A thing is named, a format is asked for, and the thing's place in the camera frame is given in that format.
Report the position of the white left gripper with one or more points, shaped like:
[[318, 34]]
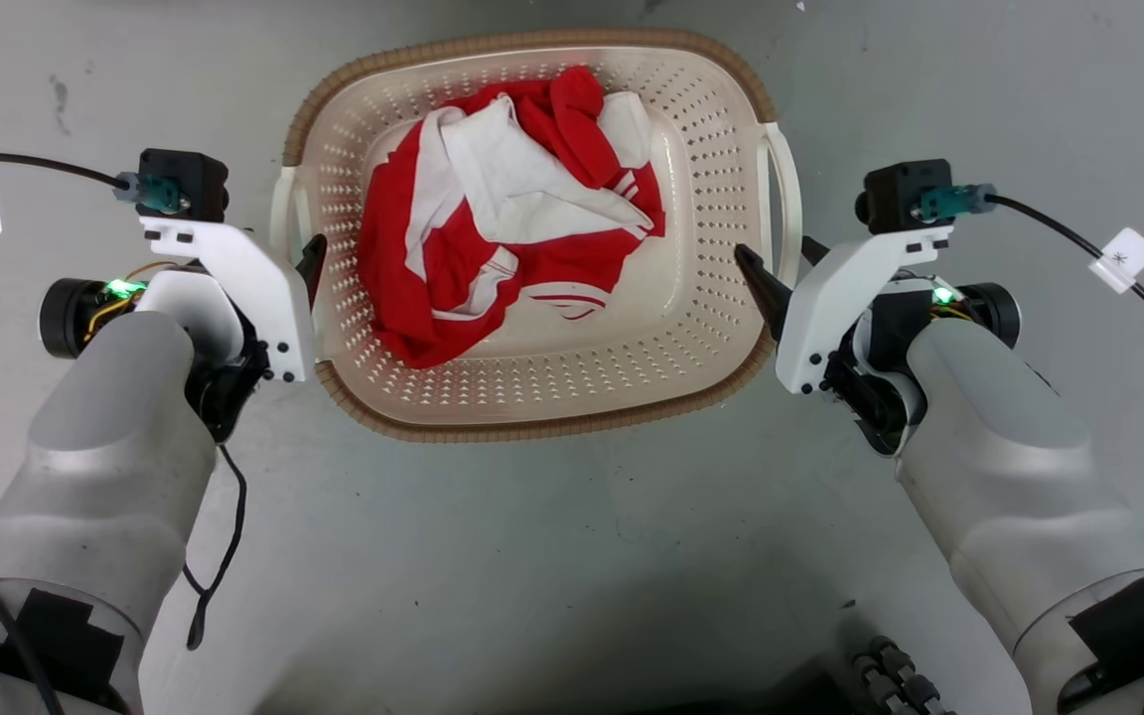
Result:
[[264, 298]]

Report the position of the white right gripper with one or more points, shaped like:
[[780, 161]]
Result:
[[825, 308]]

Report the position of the cream laundry basket brown rim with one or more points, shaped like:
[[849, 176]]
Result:
[[532, 382]]

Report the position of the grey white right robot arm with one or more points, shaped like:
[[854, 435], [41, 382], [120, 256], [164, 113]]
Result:
[[1019, 477]]

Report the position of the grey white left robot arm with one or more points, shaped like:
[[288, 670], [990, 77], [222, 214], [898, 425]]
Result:
[[100, 467]]

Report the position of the red and white garment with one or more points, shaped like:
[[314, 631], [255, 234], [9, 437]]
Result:
[[542, 263]]

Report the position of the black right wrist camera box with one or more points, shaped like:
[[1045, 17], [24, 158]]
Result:
[[905, 196]]

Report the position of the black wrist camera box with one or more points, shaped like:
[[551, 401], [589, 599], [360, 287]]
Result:
[[185, 184], [905, 196]]

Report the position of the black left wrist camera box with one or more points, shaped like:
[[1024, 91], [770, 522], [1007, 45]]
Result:
[[185, 184]]

